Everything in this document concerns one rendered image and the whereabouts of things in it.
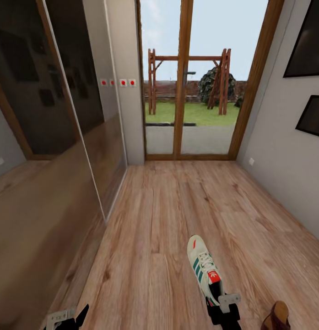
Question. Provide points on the door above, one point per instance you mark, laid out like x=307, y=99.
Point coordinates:
x=201, y=64

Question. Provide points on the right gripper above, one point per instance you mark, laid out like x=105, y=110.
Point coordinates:
x=218, y=317

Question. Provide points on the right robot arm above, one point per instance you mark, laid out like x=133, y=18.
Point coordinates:
x=227, y=313

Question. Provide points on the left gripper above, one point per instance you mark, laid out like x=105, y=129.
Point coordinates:
x=72, y=324

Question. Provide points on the sandal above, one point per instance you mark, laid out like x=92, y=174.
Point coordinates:
x=277, y=319

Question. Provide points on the picture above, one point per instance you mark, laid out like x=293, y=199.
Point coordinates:
x=304, y=62

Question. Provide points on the gym shoe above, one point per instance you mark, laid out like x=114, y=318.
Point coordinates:
x=206, y=272

